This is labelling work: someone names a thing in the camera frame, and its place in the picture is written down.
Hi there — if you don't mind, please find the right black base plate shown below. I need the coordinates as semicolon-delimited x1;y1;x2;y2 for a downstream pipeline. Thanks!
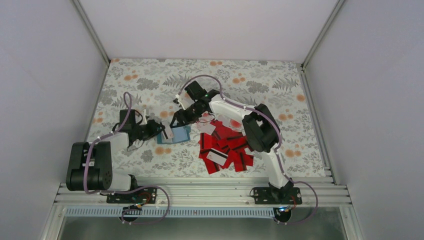
249;187;303;205

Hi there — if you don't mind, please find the floral patterned table mat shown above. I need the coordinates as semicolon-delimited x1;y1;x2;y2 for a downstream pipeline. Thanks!
88;58;325;178

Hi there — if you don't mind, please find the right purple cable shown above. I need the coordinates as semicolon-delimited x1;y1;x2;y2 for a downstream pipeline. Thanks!
177;74;319;226

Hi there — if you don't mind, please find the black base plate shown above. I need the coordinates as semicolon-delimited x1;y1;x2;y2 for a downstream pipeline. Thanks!
249;187;303;205
106;187;158;205

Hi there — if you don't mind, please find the white card under stripe card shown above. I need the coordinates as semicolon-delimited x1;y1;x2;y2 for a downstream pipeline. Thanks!
207;148;228;166

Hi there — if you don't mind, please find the aluminium rail frame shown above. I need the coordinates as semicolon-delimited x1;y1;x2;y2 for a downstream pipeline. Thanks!
54;175;353;208

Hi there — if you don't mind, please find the pile of red cards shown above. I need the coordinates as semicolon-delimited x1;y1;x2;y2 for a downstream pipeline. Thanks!
197;116;254;174

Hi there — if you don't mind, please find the purple cable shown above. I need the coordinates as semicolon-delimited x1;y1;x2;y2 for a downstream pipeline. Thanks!
177;74;319;226
82;91;171;226

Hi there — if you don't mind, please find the teal card holder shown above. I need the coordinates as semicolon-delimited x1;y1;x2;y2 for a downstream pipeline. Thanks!
156;125;191;145

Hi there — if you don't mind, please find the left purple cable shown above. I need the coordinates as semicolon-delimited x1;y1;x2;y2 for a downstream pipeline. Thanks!
82;91;171;226

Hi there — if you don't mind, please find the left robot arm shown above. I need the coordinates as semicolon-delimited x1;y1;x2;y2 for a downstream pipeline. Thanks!
66;109;164;203

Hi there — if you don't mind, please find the white card with black stripe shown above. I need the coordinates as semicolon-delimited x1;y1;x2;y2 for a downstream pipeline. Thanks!
161;121;174;140

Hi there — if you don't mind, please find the white card with red print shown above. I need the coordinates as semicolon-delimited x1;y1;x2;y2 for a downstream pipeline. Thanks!
198;122;216;135

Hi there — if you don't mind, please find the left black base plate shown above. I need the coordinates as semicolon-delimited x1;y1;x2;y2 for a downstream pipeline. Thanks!
106;187;158;205

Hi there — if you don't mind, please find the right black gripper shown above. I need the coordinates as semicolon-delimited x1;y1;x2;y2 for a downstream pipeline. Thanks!
170;100;204;128

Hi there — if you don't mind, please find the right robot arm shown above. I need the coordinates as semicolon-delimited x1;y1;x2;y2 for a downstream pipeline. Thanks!
171;80;294;204

